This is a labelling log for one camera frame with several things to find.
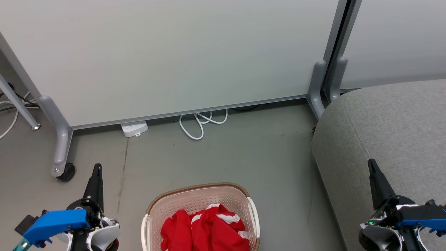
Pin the white laundry basket brown rim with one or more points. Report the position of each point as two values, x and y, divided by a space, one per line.
198 197

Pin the black caster wheel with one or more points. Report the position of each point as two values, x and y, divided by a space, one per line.
68 172

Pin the wide white partition panel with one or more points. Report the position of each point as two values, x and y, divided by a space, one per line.
174 52

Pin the grey partition foot with caster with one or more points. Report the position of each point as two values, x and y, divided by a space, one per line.
62 139

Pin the red white garment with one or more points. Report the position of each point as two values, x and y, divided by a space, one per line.
209 230

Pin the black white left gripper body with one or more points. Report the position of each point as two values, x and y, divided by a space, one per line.
104 237

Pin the grey metal table leg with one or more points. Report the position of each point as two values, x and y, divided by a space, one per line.
17 103

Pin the narrow white partition panel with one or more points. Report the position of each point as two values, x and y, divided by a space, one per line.
400 38

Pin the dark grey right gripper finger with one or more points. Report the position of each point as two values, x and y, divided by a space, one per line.
379 188

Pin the grey fabric sofa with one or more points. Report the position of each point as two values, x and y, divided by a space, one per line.
393 132

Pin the blue right wrist camera box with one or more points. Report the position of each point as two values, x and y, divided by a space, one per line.
421 213

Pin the white power strip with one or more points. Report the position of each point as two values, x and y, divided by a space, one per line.
134 128

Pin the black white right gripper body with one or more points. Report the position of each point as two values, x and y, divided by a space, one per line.
379 237

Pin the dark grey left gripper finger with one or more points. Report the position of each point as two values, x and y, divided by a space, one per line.
94 184

